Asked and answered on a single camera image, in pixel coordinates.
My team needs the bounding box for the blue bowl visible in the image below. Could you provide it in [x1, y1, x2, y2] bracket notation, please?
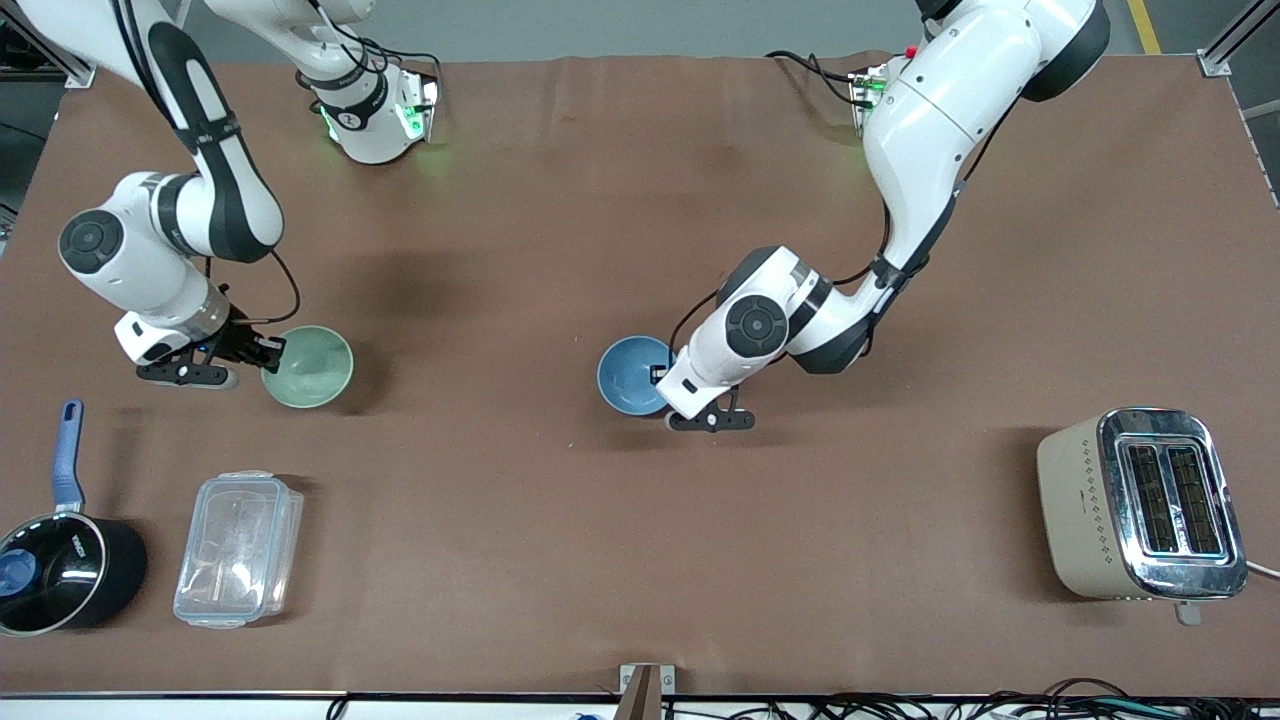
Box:
[597, 335, 677, 417]

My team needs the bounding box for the green bowl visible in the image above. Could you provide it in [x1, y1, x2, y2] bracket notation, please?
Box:
[260, 325, 355, 409]

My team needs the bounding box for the green-lit left arm base panel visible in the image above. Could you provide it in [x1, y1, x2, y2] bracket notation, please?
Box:
[849, 65, 893, 136]

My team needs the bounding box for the green-lit right arm base panel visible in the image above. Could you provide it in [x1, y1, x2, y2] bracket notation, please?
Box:
[398, 72, 442, 143]

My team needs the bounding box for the clear plastic food container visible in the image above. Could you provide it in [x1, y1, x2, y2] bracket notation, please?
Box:
[173, 470, 305, 630]

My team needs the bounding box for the glass lid with blue knob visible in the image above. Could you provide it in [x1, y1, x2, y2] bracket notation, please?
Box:
[0, 515, 107, 633]

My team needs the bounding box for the beige and chrome toaster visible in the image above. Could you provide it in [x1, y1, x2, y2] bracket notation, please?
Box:
[1037, 407, 1249, 627]

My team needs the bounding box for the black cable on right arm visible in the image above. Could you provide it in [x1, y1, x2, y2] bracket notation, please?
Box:
[205, 250, 302, 327]

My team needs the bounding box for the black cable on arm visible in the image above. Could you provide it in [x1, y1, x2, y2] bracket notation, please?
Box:
[668, 180, 963, 361]
[205, 250, 302, 327]

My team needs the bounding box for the black saucepan with blue handle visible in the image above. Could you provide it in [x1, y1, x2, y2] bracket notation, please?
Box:
[0, 400, 149, 637]

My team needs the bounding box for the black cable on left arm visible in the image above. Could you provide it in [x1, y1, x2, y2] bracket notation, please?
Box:
[668, 180, 963, 361]

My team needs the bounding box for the aluminium frame profile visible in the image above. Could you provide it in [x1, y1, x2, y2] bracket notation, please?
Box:
[1196, 0, 1280, 79]
[0, 12, 97, 91]

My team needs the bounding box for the black right base cable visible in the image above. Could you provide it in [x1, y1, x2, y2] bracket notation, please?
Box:
[355, 38, 444, 83]

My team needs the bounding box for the black base cable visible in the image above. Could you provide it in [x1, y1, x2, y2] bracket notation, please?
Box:
[355, 38, 444, 83]
[765, 50, 863, 107]

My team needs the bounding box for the black left base cable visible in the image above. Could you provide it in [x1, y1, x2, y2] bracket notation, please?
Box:
[765, 50, 863, 107]

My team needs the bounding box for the black cable loop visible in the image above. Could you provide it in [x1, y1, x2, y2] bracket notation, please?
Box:
[1043, 677, 1133, 707]

